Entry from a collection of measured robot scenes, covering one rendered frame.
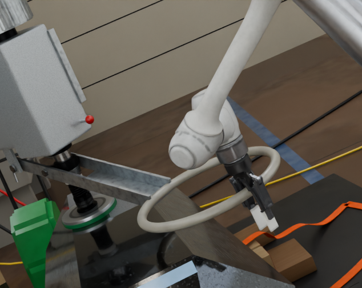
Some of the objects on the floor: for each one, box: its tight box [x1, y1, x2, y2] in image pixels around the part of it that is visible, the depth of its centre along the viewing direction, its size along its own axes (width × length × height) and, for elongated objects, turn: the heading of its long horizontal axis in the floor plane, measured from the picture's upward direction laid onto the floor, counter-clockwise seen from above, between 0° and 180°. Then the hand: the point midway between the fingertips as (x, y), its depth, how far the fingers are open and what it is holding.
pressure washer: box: [0, 153, 61, 288], centre depth 402 cm, size 35×35×87 cm
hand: (264, 219), depth 205 cm, fingers closed on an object, 4 cm apart
